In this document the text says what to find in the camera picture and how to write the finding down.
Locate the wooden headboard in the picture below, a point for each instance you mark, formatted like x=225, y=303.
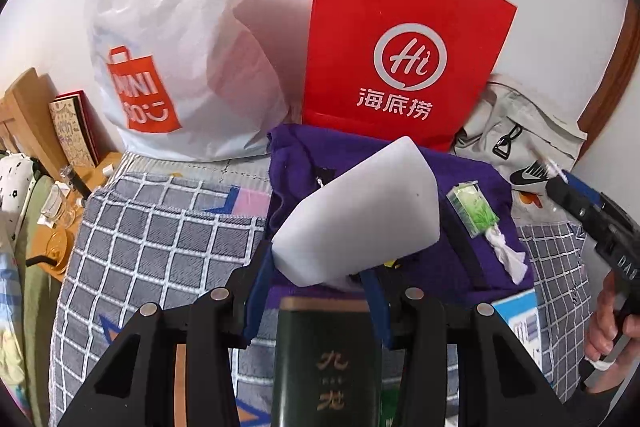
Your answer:
x=27, y=107

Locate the clear drinking glass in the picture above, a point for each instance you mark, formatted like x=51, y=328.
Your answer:
x=56, y=207

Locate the person's right hand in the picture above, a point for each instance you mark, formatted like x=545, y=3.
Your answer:
x=602, y=332

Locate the black wristwatch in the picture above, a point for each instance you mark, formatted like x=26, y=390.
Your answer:
x=77, y=181

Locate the green wet wipes packet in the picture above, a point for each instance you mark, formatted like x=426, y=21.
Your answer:
x=391, y=407

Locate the patterned hardcover book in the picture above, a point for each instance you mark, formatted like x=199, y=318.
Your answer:
x=72, y=129

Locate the light green bedding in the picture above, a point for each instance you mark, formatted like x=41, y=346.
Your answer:
x=30, y=297

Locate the grey checkered blanket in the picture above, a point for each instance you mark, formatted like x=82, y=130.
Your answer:
x=160, y=247

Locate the blue tissue pack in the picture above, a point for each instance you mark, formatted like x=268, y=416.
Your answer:
x=522, y=332

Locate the red paper bag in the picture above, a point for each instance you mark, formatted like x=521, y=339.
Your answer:
x=400, y=32

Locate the grey waist bag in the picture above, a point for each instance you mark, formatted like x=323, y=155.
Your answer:
x=520, y=137

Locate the dark green box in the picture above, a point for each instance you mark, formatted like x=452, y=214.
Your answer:
x=325, y=357

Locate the printed white bed sheet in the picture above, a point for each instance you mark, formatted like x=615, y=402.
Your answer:
x=542, y=207

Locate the white plastic shopping bag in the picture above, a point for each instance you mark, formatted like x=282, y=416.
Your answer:
x=170, y=32

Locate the white spotted pillow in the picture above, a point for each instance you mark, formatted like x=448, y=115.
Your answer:
x=15, y=187

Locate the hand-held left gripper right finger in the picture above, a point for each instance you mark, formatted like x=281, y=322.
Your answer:
x=376, y=307

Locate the wooden nightstand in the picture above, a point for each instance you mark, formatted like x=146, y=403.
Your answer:
x=75, y=217

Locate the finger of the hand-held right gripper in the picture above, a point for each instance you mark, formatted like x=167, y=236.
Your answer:
x=575, y=202

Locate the white foam block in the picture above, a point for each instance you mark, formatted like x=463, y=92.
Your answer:
x=360, y=217

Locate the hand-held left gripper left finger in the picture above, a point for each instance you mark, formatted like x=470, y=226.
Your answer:
x=259, y=302

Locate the green tissue pack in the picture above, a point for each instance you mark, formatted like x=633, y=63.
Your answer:
x=472, y=207

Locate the wooden door frame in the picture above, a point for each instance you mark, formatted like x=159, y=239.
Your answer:
x=617, y=57

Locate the purple towel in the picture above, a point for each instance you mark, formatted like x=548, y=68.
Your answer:
x=465, y=257

